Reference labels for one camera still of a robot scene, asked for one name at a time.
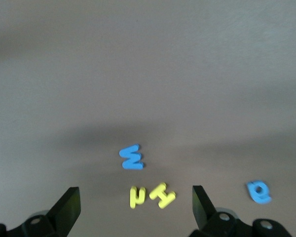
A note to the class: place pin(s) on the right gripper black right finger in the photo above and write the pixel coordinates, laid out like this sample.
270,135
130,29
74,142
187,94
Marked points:
204,214

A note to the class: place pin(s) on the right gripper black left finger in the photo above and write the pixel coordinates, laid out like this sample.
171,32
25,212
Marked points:
64,212

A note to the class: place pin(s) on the yellow uppercase foam letter H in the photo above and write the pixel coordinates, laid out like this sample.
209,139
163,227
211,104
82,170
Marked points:
162,195

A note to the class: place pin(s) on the blue lowercase foam letter a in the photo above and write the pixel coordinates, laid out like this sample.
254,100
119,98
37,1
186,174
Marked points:
264,195

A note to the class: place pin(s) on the yellow lowercase foam letter h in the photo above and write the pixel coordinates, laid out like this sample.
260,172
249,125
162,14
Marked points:
133,197

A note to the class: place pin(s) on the blue uppercase foam letter M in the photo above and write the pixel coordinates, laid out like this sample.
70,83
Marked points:
132,165

